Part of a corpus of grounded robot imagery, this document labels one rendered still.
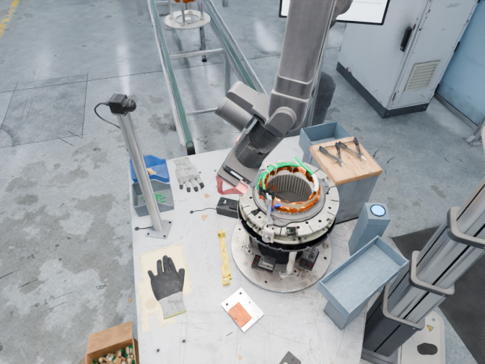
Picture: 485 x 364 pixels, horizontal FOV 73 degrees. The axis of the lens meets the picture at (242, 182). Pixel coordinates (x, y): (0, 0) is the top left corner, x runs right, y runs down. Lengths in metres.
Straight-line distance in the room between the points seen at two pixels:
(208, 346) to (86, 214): 1.70
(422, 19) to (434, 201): 1.37
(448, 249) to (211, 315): 0.75
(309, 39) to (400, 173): 2.53
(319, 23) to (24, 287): 2.28
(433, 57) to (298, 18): 2.94
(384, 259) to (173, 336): 0.70
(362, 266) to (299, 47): 0.73
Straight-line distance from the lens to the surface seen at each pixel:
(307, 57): 0.49
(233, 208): 1.36
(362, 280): 1.03
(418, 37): 3.16
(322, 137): 1.47
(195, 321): 1.20
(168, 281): 1.25
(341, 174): 1.21
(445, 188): 2.99
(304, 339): 1.19
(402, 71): 3.26
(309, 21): 0.47
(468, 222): 1.02
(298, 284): 1.23
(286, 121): 0.52
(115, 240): 2.42
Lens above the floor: 1.90
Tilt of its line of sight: 47 degrees down
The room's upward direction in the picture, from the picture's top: straight up
